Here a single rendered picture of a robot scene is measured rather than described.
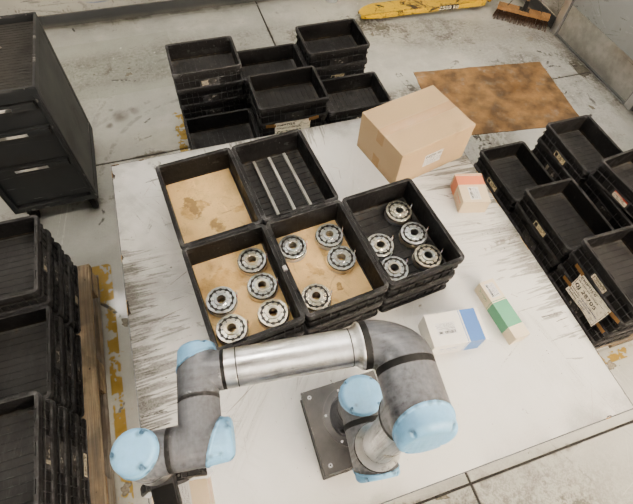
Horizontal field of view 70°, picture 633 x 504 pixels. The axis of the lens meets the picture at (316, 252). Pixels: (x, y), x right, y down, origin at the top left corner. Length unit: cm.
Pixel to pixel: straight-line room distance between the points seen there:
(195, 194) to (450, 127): 112
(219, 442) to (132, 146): 272
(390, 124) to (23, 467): 189
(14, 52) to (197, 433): 225
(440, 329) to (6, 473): 157
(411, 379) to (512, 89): 339
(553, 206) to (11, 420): 264
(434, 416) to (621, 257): 186
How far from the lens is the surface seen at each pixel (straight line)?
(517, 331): 178
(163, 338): 171
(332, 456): 145
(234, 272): 163
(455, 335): 165
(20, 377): 223
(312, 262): 164
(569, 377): 187
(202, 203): 182
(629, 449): 276
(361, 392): 126
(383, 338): 87
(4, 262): 239
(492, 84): 402
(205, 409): 84
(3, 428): 206
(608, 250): 256
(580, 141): 320
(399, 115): 210
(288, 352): 86
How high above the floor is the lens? 224
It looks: 58 degrees down
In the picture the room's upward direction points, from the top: 5 degrees clockwise
